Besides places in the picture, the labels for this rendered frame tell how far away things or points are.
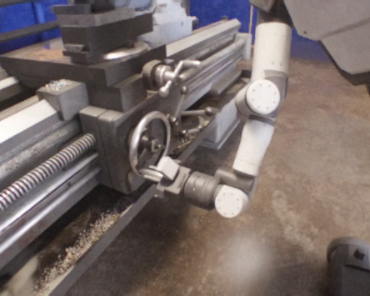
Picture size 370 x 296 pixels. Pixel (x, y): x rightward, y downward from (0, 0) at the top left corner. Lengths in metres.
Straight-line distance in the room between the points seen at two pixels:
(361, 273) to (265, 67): 0.90
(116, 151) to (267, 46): 0.51
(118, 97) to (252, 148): 0.39
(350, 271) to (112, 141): 1.01
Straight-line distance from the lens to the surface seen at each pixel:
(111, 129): 0.81
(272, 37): 0.71
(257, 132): 0.67
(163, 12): 1.46
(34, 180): 0.77
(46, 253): 1.02
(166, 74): 0.85
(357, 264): 1.27
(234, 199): 0.65
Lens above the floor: 1.15
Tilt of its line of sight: 33 degrees down
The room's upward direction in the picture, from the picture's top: 1 degrees counter-clockwise
